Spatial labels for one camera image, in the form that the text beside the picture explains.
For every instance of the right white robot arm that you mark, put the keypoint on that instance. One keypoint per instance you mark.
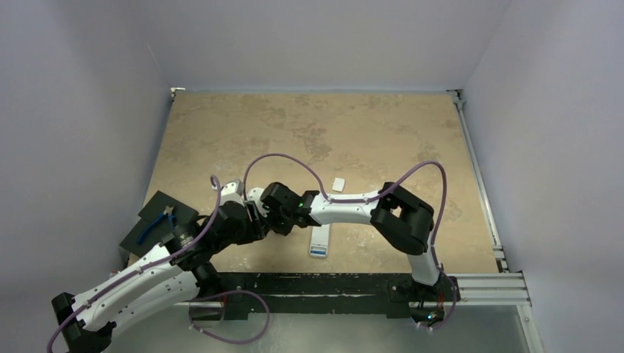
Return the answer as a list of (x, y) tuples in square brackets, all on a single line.
[(403, 219)]

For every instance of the black box with blue tool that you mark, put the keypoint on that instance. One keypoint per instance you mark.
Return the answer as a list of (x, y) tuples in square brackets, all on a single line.
[(155, 220)]

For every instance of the aluminium frame rail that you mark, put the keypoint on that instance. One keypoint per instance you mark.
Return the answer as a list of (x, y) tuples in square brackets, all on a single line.
[(504, 288)]

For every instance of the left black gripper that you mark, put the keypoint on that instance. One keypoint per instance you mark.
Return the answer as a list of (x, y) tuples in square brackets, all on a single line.
[(255, 227)]

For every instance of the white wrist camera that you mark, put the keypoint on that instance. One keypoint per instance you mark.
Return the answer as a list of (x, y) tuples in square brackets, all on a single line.
[(232, 192), (255, 195)]

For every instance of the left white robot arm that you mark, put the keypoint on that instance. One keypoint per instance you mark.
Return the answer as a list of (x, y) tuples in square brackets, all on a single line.
[(177, 269)]

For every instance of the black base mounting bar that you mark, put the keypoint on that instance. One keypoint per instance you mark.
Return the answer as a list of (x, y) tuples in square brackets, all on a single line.
[(240, 294)]

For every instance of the white battery cover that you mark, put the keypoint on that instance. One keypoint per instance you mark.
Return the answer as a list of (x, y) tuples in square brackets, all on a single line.
[(338, 184)]

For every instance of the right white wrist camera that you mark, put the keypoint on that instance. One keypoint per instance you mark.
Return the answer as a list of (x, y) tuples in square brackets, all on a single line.
[(255, 195)]

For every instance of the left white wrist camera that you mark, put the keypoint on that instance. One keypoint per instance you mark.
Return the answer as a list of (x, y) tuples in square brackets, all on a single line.
[(232, 192)]

